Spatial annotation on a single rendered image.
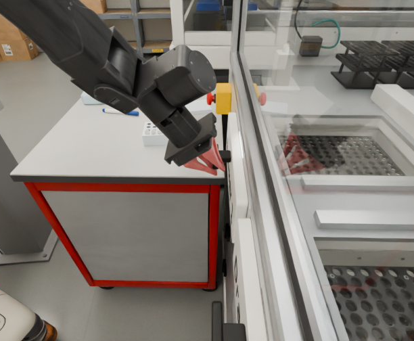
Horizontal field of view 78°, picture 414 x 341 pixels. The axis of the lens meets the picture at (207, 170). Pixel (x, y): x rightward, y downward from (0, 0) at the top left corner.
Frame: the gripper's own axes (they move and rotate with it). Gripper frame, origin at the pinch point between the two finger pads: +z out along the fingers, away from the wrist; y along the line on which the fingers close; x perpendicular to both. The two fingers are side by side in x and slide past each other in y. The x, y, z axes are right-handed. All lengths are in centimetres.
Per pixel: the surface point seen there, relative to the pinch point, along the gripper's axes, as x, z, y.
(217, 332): -27.9, -1.5, 0.4
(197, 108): 49, 6, -13
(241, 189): -8.4, -0.4, 4.5
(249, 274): -22.4, -0.6, 4.3
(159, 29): 416, 1, -105
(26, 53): 356, -94, -271
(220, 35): 83, -2, 4
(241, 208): -11.3, 0.6, 3.6
